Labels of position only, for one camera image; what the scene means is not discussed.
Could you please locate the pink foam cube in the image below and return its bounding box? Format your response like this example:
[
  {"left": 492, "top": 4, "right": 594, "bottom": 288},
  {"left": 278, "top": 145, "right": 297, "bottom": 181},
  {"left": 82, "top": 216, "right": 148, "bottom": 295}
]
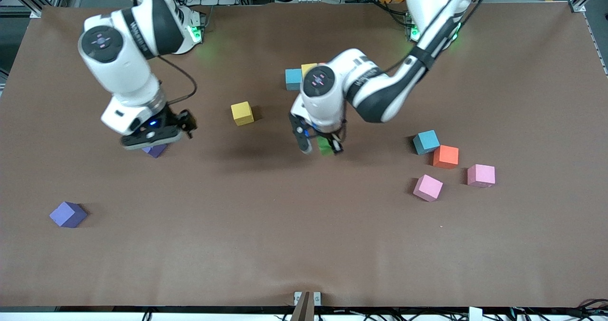
[
  {"left": 467, "top": 164, "right": 496, "bottom": 189},
  {"left": 412, "top": 174, "right": 444, "bottom": 203}
]

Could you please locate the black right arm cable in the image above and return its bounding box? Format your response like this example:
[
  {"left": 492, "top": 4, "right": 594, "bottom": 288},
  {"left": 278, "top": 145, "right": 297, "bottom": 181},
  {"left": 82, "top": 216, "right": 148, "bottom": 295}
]
[{"left": 157, "top": 55, "right": 198, "bottom": 105}]

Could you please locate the green foam cube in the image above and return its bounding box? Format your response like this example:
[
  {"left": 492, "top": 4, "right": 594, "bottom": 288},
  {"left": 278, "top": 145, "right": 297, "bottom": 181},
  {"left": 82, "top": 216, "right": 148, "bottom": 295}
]
[{"left": 316, "top": 136, "right": 335, "bottom": 157}]

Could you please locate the purple foam cube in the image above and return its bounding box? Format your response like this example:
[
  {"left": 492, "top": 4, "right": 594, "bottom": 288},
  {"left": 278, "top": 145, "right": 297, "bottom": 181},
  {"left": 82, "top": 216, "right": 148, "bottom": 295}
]
[
  {"left": 142, "top": 143, "right": 168, "bottom": 159},
  {"left": 49, "top": 201, "right": 88, "bottom": 229}
]

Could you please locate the white right camera mount bracket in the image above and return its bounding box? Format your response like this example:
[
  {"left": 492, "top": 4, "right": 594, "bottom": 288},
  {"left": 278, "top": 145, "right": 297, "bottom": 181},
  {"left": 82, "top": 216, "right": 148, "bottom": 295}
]
[{"left": 101, "top": 95, "right": 152, "bottom": 135}]

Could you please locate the paper table cover sheet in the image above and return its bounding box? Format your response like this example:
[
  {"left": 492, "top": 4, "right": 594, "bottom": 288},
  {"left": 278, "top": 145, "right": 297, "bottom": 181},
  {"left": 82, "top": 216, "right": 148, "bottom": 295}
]
[{"left": 0, "top": 2, "right": 608, "bottom": 308}]

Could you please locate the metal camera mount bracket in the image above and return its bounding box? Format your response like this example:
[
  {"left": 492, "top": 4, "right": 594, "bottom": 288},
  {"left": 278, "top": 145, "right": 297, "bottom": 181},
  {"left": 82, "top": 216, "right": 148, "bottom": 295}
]
[{"left": 291, "top": 290, "right": 323, "bottom": 321}]

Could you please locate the blue foam cube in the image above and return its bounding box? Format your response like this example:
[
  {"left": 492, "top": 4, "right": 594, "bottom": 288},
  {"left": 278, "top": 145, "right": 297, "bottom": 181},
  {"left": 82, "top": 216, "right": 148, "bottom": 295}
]
[
  {"left": 285, "top": 68, "right": 304, "bottom": 92},
  {"left": 412, "top": 130, "right": 441, "bottom": 156}
]

